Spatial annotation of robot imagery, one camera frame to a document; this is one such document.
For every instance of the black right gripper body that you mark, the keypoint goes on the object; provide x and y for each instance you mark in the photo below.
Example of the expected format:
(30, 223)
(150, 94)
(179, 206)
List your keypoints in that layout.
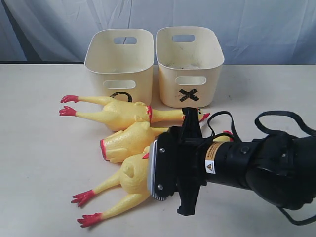
(174, 164)

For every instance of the whole rubber chicken near bins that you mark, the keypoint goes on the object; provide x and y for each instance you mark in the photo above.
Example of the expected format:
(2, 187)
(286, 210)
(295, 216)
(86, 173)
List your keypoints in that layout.
(118, 115)

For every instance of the headless rubber chicken body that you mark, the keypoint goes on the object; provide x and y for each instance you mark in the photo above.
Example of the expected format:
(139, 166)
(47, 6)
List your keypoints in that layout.
(125, 143)

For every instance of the cream bin marked circle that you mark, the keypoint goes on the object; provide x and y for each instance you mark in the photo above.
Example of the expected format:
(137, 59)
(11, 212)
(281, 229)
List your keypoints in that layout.
(120, 64)

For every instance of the cream bin marked cross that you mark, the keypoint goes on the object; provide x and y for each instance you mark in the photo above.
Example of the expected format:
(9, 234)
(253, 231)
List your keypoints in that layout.
(189, 60)

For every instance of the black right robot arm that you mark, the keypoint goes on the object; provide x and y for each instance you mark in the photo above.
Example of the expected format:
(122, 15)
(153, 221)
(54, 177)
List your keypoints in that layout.
(280, 168)

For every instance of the blue-grey backdrop curtain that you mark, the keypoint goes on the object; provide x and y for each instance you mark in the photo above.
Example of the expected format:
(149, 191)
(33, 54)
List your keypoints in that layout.
(249, 31)

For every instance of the large whole rubber chicken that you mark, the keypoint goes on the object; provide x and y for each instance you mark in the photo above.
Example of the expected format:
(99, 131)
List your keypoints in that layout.
(131, 176)

